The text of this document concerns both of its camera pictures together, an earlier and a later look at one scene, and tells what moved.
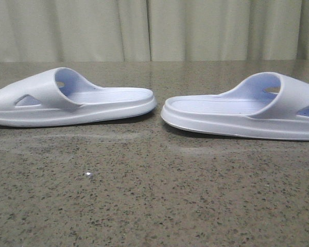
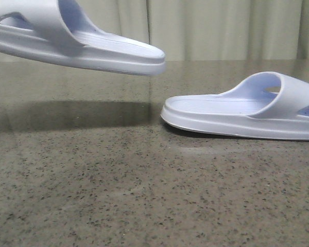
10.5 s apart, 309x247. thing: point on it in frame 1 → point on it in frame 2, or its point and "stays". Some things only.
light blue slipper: x=269 y=104 stays
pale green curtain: x=63 y=31 stays
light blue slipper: x=61 y=96 → x=61 y=30
